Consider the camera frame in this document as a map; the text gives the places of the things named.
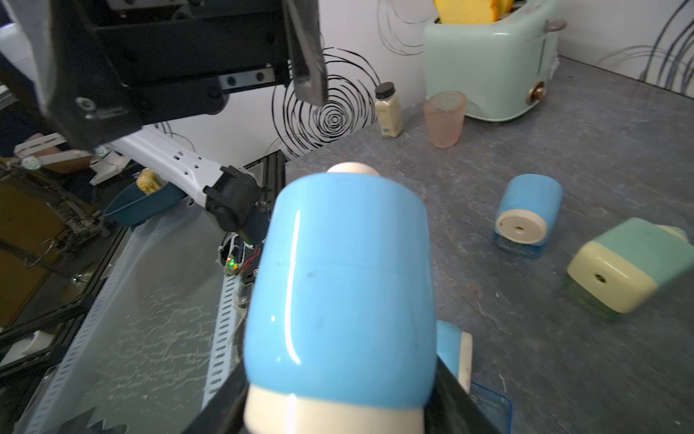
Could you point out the blue sharpener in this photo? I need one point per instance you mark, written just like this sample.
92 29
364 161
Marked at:
527 214
341 333

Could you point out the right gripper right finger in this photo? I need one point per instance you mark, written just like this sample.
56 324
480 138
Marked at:
450 410

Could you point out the yellow toy toast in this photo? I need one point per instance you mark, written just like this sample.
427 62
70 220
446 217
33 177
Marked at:
472 12

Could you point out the yellow green pencil sharpener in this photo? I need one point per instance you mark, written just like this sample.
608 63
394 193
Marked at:
616 272

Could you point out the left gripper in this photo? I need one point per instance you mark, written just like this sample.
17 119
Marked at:
104 69

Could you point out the mint green toaster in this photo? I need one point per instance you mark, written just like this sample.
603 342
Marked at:
503 68

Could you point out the grey slotted cable duct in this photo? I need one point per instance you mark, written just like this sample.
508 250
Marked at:
143 365

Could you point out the small black-capped bottle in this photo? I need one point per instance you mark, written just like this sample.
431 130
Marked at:
388 110

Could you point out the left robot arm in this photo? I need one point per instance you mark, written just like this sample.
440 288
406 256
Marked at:
231 196

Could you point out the clear blue shavings tray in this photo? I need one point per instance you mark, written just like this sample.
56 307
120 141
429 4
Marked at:
496 408

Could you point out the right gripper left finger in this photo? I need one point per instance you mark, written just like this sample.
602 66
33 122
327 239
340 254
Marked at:
224 414

